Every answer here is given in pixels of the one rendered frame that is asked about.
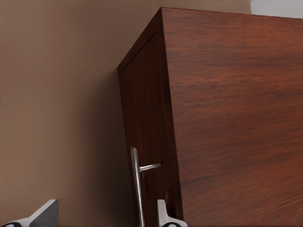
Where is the silver drawer handle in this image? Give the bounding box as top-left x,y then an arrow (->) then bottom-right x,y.
130,147 -> 162,227

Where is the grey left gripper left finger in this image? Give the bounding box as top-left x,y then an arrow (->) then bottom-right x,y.
0,199 -> 59,227

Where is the dark wooden drawer cabinet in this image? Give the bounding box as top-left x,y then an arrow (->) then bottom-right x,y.
117,7 -> 303,227

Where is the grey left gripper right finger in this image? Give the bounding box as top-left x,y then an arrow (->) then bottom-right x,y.
157,199 -> 187,227

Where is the wooden drawer front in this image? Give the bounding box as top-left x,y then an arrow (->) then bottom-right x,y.
119,32 -> 176,227

